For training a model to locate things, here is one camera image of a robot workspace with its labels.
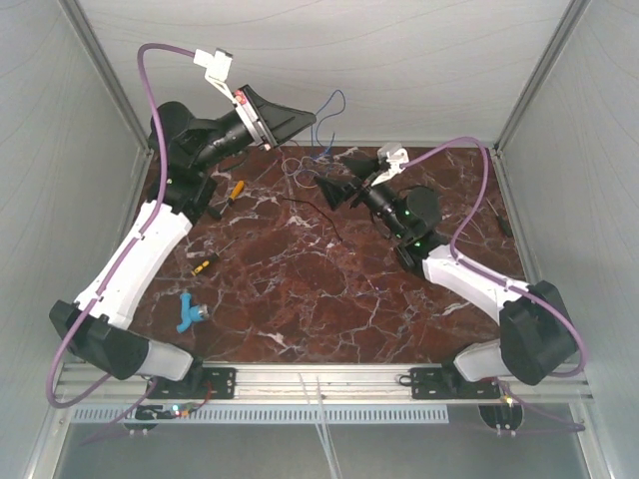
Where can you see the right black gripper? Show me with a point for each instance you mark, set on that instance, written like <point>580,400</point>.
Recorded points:
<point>336,190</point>

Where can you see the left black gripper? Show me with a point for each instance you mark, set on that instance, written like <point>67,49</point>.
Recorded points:
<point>280,123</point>

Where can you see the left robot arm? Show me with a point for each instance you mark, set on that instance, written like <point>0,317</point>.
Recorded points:
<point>98,320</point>

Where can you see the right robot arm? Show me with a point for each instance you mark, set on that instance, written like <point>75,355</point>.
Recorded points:
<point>536,334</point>

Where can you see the black zip tie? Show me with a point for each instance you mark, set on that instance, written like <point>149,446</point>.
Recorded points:
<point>323,216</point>

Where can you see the white zip ties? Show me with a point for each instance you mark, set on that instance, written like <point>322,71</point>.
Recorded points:
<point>325,437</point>

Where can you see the yellow black screwdriver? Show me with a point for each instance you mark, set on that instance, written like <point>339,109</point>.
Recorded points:
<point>211,259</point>

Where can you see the black tool at right edge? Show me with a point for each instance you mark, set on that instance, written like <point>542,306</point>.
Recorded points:
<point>502,221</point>

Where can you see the blue plastic fitting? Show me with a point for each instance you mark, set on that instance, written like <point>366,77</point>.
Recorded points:
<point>190,314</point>

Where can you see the small circuit board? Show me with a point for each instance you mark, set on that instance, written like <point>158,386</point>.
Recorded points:
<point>175,410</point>

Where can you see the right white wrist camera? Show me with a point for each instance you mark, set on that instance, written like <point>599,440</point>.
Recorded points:
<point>392,158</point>

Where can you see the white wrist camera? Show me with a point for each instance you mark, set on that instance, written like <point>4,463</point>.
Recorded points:
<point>392,158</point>
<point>217,66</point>

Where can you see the orange handled screwdriver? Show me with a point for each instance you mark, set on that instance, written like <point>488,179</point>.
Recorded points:
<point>217,213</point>

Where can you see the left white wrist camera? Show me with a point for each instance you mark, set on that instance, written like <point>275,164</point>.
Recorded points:
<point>217,66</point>

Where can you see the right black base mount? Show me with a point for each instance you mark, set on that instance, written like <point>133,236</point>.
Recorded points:
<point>445,383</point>

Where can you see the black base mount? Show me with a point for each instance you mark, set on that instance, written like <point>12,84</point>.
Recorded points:
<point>201,381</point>
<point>445,383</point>

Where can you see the aluminium front rail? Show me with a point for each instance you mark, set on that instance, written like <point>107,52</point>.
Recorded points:
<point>294,383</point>

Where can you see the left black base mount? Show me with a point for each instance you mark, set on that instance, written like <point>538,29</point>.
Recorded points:
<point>201,381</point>

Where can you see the blue slotted cable duct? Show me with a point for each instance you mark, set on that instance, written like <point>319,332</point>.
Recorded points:
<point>420,413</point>

